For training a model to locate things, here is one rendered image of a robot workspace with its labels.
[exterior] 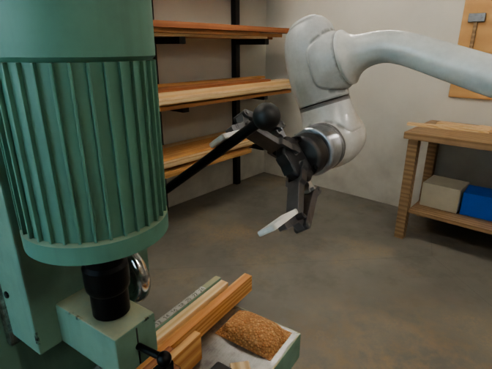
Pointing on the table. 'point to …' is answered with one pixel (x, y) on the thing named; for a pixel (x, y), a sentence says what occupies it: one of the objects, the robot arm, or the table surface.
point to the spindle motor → (82, 128)
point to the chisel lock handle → (164, 358)
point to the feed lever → (266, 118)
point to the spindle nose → (107, 288)
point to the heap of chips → (255, 333)
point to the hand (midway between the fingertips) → (245, 184)
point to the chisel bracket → (106, 332)
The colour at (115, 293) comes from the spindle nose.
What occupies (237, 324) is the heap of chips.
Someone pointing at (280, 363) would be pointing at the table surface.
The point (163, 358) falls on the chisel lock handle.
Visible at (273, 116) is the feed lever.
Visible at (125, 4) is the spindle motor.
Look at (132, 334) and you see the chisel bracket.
